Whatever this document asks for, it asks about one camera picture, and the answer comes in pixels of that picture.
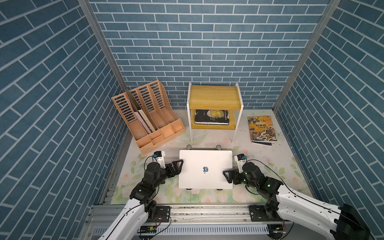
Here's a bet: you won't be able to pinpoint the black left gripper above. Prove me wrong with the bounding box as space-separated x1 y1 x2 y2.
151 159 183 190

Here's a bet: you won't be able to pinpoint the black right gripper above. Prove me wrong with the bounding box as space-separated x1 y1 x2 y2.
222 167 258 190

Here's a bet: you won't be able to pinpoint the silver laptop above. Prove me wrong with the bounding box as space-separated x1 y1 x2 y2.
179 150 233 190

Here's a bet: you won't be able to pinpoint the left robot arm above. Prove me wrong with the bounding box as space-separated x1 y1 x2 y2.
100 160 184 240

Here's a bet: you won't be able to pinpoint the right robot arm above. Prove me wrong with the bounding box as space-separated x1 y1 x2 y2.
223 160 374 240

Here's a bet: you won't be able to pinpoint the black laptop stand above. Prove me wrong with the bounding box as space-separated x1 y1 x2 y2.
185 144 224 192

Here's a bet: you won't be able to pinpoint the dark blue book underneath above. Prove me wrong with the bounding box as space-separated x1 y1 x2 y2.
252 141 273 146

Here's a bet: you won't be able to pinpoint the colourful tiger cover book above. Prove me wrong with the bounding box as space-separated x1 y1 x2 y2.
248 116 277 143

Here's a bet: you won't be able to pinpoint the books in file organizer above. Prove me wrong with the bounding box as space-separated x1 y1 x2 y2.
134 110 156 134

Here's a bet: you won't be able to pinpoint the pink desk file organizer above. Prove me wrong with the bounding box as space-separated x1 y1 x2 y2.
112 80 185 154

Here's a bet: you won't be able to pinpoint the green circuit board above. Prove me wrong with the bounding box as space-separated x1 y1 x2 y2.
138 226 157 235

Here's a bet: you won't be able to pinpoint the white wooden two-tier shelf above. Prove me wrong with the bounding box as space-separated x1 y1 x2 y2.
186 82 244 144

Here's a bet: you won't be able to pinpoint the aluminium left corner profile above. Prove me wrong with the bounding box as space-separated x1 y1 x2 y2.
78 0 128 92

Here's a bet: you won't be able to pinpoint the aluminium corner profile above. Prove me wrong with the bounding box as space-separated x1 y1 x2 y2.
78 0 128 92
273 0 341 114

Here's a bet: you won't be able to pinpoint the aluminium right corner profile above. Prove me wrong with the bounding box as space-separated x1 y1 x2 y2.
273 0 341 114

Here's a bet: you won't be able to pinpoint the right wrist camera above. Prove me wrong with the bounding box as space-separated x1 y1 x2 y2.
234 154 247 174

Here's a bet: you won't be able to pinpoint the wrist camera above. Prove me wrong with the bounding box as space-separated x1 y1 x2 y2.
234 154 247 174
153 151 166 169

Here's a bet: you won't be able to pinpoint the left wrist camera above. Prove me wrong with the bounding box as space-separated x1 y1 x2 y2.
153 151 166 169

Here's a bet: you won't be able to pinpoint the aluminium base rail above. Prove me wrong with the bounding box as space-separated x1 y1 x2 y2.
78 202 301 240

